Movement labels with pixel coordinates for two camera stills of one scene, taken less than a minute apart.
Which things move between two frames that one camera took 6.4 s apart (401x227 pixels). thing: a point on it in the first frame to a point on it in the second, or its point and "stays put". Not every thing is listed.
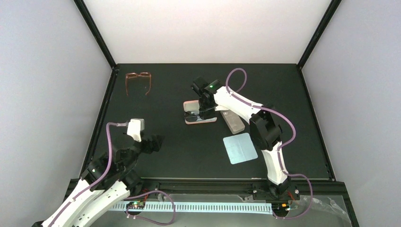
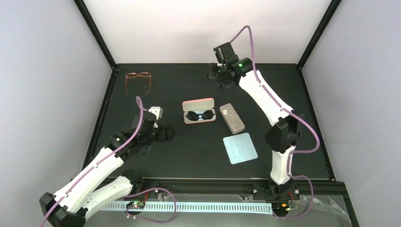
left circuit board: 138,205 stays put
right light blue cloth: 240,148 stays put
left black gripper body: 151,148 to 162,136
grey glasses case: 233,121 stays put
